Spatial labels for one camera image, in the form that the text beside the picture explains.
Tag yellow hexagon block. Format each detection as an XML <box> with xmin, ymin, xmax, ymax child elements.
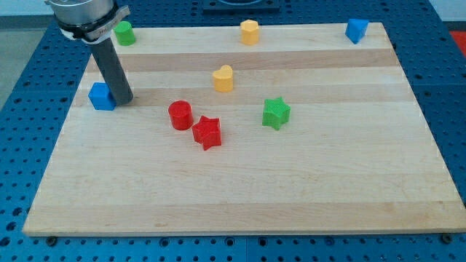
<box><xmin>240</xmin><ymin>20</ymin><xmax>259</xmax><ymax>45</ymax></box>

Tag red cylinder block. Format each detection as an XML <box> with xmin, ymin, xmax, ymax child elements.
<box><xmin>168</xmin><ymin>100</ymin><xmax>194</xmax><ymax>130</ymax></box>

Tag green cylinder block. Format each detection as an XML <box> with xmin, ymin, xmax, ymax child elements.
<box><xmin>114</xmin><ymin>21</ymin><xmax>136</xmax><ymax>46</ymax></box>

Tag yellow heart block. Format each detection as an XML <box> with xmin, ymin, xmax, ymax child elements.
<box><xmin>212</xmin><ymin>65</ymin><xmax>234</xmax><ymax>92</ymax></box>

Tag blue triangle block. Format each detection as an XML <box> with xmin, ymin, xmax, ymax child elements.
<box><xmin>345</xmin><ymin>18</ymin><xmax>369</xmax><ymax>44</ymax></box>

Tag green star block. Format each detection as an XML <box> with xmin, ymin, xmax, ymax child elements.
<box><xmin>262</xmin><ymin>97</ymin><xmax>291</xmax><ymax>130</ymax></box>

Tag red star block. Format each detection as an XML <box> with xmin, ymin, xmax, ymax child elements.
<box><xmin>191</xmin><ymin>116</ymin><xmax>221</xmax><ymax>151</ymax></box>

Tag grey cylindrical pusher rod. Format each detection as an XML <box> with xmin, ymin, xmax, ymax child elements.
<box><xmin>90</xmin><ymin>39</ymin><xmax>133</xmax><ymax>106</ymax></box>

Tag blue cube block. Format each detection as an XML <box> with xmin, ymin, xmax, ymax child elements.
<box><xmin>88</xmin><ymin>82</ymin><xmax>117</xmax><ymax>111</ymax></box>

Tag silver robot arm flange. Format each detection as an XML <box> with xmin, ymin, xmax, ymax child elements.
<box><xmin>44</xmin><ymin>0</ymin><xmax>130</xmax><ymax>44</ymax></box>

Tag light wooden board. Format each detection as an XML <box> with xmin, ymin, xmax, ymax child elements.
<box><xmin>23</xmin><ymin>23</ymin><xmax>465</xmax><ymax>237</ymax></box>

